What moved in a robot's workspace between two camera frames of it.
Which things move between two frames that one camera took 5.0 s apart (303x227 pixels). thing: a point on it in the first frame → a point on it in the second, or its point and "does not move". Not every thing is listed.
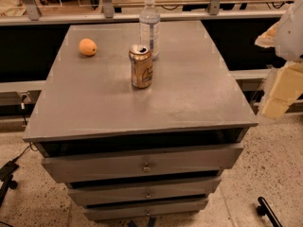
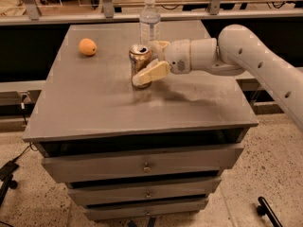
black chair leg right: (265, 210) does not move
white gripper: (292, 37) → (177, 56)
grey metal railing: (27, 12) does not move
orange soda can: (141, 65) does not move
